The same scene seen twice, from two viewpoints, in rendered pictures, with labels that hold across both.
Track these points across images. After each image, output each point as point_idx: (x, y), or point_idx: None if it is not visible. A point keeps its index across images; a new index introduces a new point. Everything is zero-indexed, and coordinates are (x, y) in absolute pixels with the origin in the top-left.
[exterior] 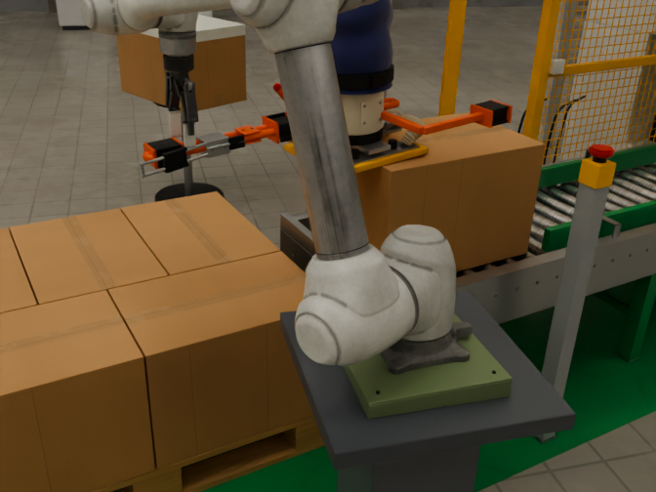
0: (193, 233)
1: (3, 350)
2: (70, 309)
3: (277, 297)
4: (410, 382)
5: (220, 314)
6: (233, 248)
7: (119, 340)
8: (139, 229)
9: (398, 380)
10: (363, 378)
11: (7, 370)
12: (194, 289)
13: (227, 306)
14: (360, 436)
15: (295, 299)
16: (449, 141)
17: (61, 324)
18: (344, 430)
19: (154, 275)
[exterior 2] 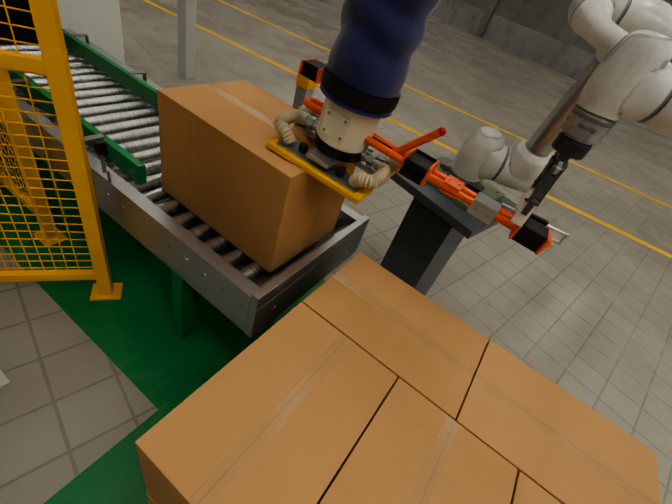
0: (305, 398)
1: (569, 440)
2: (499, 429)
3: (376, 285)
4: (483, 184)
5: (420, 313)
6: (318, 341)
7: (492, 363)
8: (328, 479)
9: (485, 187)
10: (493, 196)
11: (572, 418)
12: (404, 344)
13: (408, 312)
14: (509, 202)
15: (371, 275)
16: (268, 114)
17: (517, 421)
18: (511, 206)
19: (408, 389)
